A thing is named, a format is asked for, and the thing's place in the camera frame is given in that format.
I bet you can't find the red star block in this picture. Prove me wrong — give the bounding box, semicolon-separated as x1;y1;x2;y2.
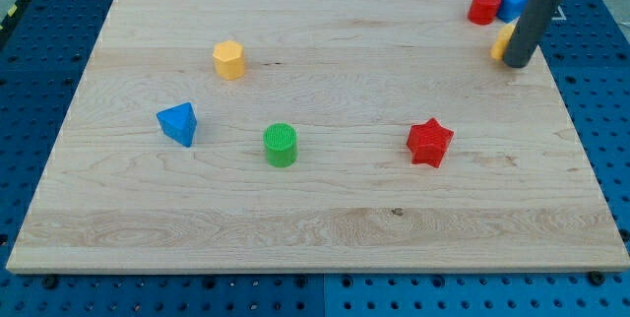
407;118;454;168

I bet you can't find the green cylinder block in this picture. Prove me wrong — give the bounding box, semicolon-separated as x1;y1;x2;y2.
263;123;297;167

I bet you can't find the light wooden board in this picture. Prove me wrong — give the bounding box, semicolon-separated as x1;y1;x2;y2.
7;0;629;275

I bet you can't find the yellow hexagonal prism block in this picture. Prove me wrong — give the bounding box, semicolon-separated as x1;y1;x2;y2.
213;40;245;81

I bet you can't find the blue triangular prism block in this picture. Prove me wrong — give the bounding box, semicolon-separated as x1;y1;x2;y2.
156;102;197;147

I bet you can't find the red cylinder block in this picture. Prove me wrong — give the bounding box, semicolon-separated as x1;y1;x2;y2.
468;0;502;26

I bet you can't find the blue cube block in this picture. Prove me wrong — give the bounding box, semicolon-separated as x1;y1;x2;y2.
496;0;528;23

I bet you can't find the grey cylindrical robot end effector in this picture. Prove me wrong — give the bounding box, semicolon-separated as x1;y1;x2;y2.
502;0;562;68

